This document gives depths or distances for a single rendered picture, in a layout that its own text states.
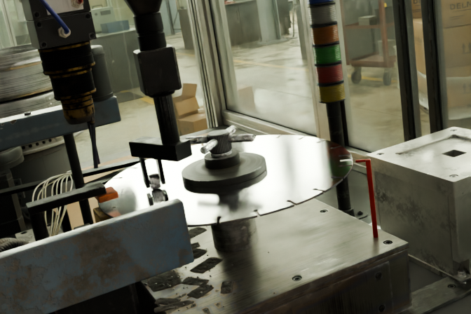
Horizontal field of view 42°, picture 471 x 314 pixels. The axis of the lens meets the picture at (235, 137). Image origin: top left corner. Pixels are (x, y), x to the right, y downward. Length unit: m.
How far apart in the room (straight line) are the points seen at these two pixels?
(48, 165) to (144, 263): 0.85
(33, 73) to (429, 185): 0.84
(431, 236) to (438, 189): 0.08
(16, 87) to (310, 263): 0.80
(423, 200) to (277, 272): 0.25
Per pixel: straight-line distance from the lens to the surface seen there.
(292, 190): 0.70
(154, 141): 0.75
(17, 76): 1.34
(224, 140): 0.77
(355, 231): 0.82
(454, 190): 0.83
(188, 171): 0.79
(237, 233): 0.80
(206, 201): 0.71
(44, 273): 0.57
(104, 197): 0.74
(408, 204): 0.91
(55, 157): 1.43
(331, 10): 1.00
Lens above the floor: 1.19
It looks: 15 degrees down
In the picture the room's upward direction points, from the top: 9 degrees counter-clockwise
